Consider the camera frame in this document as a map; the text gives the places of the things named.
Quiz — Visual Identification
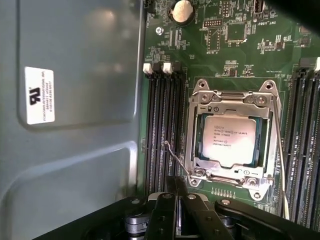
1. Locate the internal USB port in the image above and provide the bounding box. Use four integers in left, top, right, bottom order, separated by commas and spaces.
253, 0, 265, 15

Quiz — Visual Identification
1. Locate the green motherboard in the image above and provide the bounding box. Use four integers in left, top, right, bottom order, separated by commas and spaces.
137, 0, 320, 226

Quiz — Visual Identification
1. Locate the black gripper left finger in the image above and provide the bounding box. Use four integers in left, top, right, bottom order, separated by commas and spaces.
32, 175, 179, 240

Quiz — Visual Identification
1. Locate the silver CPU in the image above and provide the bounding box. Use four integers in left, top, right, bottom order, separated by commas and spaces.
199, 112, 263, 167

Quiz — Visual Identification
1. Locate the RAM slot white latch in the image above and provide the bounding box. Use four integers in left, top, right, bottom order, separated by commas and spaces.
162, 62, 176, 193
142, 62, 157, 197

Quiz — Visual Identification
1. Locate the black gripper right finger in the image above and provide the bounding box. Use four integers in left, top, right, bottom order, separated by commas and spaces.
177, 177, 320, 240

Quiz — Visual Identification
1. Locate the CPU socket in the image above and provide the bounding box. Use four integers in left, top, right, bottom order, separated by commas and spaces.
183, 77, 283, 198

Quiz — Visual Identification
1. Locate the wire locking lever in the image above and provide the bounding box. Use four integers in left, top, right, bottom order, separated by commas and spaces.
271, 93, 291, 221
164, 140, 193, 180

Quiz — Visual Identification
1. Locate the metal socket cover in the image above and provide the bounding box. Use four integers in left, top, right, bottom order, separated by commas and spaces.
186, 91, 278, 187

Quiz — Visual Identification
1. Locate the white case label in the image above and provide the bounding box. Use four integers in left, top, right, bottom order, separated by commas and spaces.
24, 66, 55, 125

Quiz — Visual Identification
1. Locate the silver coin battery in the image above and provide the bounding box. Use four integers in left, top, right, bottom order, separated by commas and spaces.
168, 0, 196, 26

